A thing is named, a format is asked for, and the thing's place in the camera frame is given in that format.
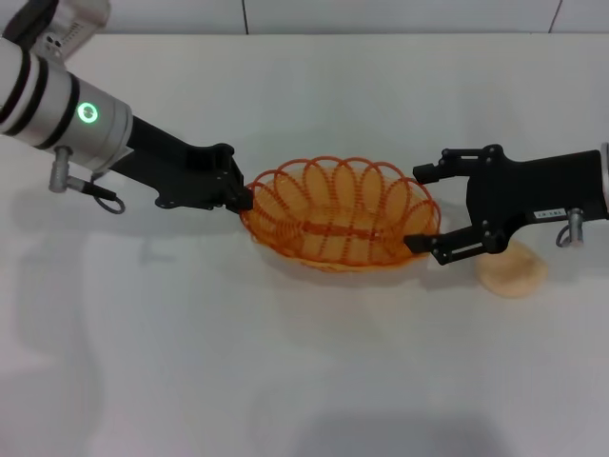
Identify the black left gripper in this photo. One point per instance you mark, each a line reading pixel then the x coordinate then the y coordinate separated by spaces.
pixel 181 171

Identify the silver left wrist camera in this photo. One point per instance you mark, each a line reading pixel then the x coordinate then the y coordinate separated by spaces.
pixel 71 28

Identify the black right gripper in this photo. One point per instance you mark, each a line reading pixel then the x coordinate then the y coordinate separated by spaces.
pixel 533 190

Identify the round beige bread bun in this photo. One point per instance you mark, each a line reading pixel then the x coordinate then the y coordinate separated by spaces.
pixel 518 276

